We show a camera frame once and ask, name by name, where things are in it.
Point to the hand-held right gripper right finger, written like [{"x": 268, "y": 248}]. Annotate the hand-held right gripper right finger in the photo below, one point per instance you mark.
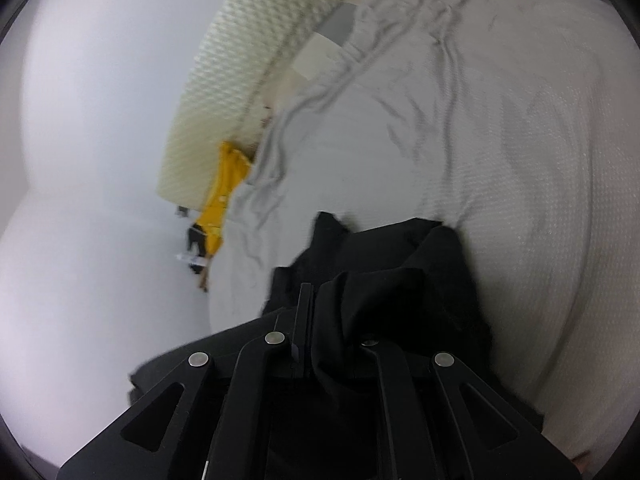
[{"x": 386, "y": 377}]

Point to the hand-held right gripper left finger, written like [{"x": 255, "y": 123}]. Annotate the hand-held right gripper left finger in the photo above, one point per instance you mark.
[{"x": 302, "y": 320}]

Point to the black puffer jacket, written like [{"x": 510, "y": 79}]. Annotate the black puffer jacket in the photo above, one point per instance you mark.
[{"x": 390, "y": 290}]

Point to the wooden nightstand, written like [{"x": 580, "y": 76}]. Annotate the wooden nightstand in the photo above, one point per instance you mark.
[{"x": 204, "y": 280}]

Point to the white bottle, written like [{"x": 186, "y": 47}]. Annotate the white bottle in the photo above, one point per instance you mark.
[{"x": 192, "y": 260}]

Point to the yellow crown print pillow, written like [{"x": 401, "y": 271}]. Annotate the yellow crown print pillow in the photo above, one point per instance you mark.
[{"x": 222, "y": 200}]

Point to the cream quilted headboard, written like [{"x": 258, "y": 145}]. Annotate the cream quilted headboard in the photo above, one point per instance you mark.
[{"x": 225, "y": 85}]

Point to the grey bed blanket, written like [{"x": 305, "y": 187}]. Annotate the grey bed blanket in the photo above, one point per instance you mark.
[{"x": 475, "y": 135}]

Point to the grey checked pillow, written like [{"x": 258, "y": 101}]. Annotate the grey checked pillow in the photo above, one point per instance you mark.
[{"x": 327, "y": 45}]

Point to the wall socket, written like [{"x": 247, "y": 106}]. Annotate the wall socket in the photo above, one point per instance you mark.
[{"x": 182, "y": 211}]

